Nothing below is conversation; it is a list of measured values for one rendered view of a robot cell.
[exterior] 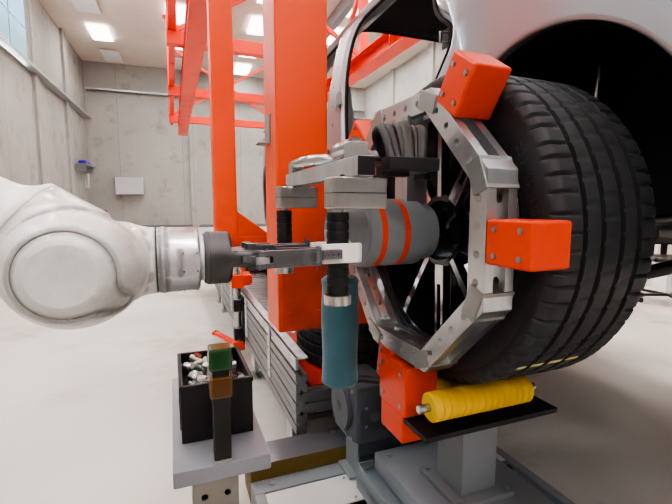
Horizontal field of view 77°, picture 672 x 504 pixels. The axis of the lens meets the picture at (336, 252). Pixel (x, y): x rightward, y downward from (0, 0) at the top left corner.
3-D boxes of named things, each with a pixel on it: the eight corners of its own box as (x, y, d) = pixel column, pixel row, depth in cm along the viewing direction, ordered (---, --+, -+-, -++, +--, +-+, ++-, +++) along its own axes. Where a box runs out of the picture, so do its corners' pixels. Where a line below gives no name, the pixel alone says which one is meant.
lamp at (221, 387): (233, 397, 74) (233, 375, 73) (210, 401, 72) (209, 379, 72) (230, 388, 77) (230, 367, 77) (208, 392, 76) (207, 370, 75)
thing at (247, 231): (305, 255, 330) (305, 211, 327) (238, 258, 312) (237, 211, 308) (299, 253, 346) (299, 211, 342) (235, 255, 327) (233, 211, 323)
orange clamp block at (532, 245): (521, 261, 68) (571, 269, 59) (482, 264, 65) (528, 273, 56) (523, 218, 67) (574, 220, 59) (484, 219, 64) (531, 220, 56)
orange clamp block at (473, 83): (489, 121, 73) (514, 68, 68) (452, 118, 70) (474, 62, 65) (469, 105, 78) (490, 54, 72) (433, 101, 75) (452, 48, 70)
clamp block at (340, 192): (387, 209, 66) (388, 175, 66) (334, 209, 63) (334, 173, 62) (373, 208, 71) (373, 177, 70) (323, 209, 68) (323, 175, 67)
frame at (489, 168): (510, 403, 70) (526, 62, 64) (478, 410, 67) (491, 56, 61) (368, 320, 120) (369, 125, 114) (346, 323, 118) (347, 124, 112)
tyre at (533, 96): (495, 42, 104) (411, 247, 144) (412, 28, 96) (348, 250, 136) (768, 181, 58) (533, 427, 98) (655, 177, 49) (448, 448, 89)
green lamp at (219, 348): (233, 370, 73) (232, 348, 73) (209, 373, 72) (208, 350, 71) (230, 362, 77) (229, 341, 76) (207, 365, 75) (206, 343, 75)
